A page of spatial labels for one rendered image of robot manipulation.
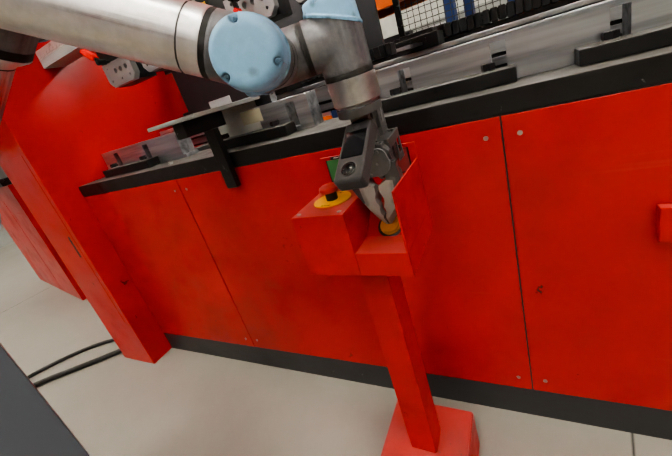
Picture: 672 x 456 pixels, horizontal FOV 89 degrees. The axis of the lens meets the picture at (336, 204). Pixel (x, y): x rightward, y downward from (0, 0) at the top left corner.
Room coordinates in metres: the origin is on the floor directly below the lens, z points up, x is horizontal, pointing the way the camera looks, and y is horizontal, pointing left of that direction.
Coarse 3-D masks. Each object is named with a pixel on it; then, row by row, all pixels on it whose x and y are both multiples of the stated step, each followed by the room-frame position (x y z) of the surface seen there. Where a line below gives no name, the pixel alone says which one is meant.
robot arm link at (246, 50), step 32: (0, 0) 0.40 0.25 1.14; (32, 0) 0.40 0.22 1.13; (64, 0) 0.40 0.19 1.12; (96, 0) 0.40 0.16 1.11; (128, 0) 0.40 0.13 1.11; (160, 0) 0.40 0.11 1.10; (32, 32) 0.42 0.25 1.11; (64, 32) 0.41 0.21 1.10; (96, 32) 0.40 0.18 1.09; (128, 32) 0.39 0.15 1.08; (160, 32) 0.39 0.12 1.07; (192, 32) 0.39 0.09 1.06; (224, 32) 0.37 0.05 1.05; (256, 32) 0.36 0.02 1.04; (160, 64) 0.41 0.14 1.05; (192, 64) 0.40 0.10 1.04; (224, 64) 0.37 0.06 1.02; (256, 64) 0.36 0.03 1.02; (288, 64) 0.40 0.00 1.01
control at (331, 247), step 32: (320, 160) 0.70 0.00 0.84; (416, 160) 0.59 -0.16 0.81; (352, 192) 0.60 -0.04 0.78; (416, 192) 0.55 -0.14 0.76; (320, 224) 0.54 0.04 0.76; (352, 224) 0.53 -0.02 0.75; (416, 224) 0.52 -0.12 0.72; (320, 256) 0.55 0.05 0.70; (352, 256) 0.51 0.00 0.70; (384, 256) 0.48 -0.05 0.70; (416, 256) 0.49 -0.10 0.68
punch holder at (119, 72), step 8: (104, 56) 1.34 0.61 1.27; (112, 56) 1.32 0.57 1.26; (112, 64) 1.32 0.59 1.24; (120, 64) 1.30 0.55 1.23; (128, 64) 1.28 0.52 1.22; (136, 64) 1.29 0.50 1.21; (112, 72) 1.33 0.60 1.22; (120, 72) 1.31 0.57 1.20; (128, 72) 1.29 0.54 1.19; (136, 72) 1.28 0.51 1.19; (144, 72) 1.31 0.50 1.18; (152, 72) 1.34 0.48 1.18; (112, 80) 1.34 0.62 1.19; (120, 80) 1.32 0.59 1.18; (128, 80) 1.30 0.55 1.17; (136, 80) 1.33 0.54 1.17; (144, 80) 1.38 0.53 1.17
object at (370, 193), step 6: (372, 180) 0.57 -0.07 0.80; (372, 186) 0.54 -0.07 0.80; (378, 186) 0.58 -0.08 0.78; (366, 192) 0.54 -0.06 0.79; (372, 192) 0.54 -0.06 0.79; (378, 192) 0.58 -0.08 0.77; (366, 198) 0.55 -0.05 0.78; (372, 198) 0.54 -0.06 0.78; (378, 198) 0.55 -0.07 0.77; (366, 204) 0.55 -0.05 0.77; (372, 204) 0.54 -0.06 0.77; (378, 204) 0.54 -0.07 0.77; (372, 210) 0.55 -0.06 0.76; (378, 210) 0.54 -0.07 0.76; (384, 210) 0.55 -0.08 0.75; (378, 216) 0.54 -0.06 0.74; (384, 216) 0.54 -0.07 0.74; (384, 222) 0.55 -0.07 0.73
